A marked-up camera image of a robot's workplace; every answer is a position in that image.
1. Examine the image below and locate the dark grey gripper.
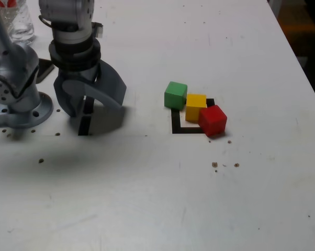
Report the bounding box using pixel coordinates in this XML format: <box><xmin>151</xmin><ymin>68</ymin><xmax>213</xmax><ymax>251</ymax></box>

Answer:
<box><xmin>53</xmin><ymin>60</ymin><xmax>128</xmax><ymax>119</ymax></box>

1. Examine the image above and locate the green cube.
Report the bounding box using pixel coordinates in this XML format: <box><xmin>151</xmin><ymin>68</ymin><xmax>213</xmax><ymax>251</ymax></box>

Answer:
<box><xmin>164</xmin><ymin>81</ymin><xmax>188</xmax><ymax>110</ymax></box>

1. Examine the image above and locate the yellow cube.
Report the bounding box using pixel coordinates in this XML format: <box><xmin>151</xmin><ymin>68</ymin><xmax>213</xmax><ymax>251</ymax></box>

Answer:
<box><xmin>185</xmin><ymin>93</ymin><xmax>208</xmax><ymax>122</ymax></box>

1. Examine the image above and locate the red cube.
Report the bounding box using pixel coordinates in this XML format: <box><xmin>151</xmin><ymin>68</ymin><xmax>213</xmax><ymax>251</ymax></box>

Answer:
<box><xmin>198</xmin><ymin>105</ymin><xmax>228</xmax><ymax>138</ymax></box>

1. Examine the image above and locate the black tape square outline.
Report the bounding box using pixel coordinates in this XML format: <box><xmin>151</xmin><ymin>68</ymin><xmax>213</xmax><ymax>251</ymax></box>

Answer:
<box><xmin>171</xmin><ymin>98</ymin><xmax>216</xmax><ymax>135</ymax></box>

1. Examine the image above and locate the black tape strip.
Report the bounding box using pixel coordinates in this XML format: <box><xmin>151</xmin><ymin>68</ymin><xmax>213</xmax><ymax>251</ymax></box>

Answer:
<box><xmin>77</xmin><ymin>96</ymin><xmax>95</xmax><ymax>136</ymax></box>

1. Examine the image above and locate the dark flat tray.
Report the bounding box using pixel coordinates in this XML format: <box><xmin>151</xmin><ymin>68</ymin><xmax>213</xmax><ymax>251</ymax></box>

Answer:
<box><xmin>37</xmin><ymin>58</ymin><xmax>55</xmax><ymax>84</ymax></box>

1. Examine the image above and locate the clear plastic bottle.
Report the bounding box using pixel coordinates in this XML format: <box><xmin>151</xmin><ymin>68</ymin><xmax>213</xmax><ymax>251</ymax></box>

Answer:
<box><xmin>0</xmin><ymin>0</ymin><xmax>36</xmax><ymax>44</ymax></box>

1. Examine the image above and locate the small grey wrist camera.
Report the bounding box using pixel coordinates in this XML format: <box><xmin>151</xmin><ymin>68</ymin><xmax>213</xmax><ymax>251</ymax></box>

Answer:
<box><xmin>92</xmin><ymin>21</ymin><xmax>105</xmax><ymax>39</ymax></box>

